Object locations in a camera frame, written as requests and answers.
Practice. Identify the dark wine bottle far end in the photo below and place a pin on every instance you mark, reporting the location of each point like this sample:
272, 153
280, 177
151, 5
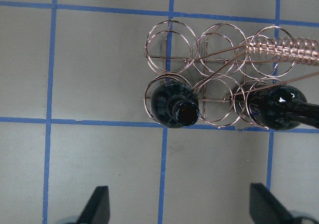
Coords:
280, 107

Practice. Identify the copper wire bottle basket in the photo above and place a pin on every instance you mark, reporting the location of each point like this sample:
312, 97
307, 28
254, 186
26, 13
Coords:
220, 60

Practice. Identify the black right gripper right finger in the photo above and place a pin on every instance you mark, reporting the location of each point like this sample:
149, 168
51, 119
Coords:
264, 208

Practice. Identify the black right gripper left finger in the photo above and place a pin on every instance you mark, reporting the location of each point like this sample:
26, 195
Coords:
97, 209

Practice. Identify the dark wine bottle near tray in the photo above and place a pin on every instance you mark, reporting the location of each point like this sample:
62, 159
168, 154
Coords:
175, 105

